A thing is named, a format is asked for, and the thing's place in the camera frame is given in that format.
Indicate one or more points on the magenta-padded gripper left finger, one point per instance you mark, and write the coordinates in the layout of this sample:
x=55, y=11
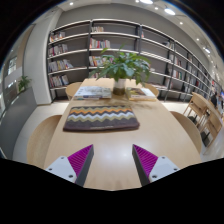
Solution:
x=63, y=166

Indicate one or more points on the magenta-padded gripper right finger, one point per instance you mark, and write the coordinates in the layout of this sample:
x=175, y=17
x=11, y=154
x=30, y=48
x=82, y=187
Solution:
x=161, y=166

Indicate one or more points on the zigzag-patterned grey-backed towel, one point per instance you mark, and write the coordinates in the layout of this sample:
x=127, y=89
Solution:
x=100, y=118

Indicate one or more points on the light wooden round-backed chair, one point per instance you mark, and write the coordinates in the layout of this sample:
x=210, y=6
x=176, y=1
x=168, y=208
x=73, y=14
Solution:
x=188, y=128
x=41, y=140
x=71, y=90
x=153, y=89

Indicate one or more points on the wooden slatted side chair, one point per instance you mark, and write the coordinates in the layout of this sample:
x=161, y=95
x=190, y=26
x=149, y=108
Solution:
x=195, y=106
x=213, y=125

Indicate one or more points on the yellow-edged picture book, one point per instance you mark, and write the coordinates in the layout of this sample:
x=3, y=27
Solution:
x=140, y=94

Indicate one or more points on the wooden side table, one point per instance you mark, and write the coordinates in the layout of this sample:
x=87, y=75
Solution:
x=205, y=100

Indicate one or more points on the large white-covered book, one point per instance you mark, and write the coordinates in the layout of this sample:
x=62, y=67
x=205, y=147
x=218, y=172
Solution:
x=93, y=92

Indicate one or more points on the person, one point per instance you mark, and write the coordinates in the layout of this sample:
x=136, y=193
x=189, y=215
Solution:
x=214, y=99

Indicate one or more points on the small green background plant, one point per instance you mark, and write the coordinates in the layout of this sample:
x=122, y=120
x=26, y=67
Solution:
x=23, y=82

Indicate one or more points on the green potted plant white pot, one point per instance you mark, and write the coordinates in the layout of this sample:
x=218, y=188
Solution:
x=123, y=66

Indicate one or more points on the grey shelf unit with books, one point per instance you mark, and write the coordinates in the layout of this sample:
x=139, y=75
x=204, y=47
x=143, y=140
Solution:
x=73, y=43

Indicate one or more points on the ceiling lights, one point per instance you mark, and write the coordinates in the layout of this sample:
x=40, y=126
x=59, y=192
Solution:
x=169, y=11

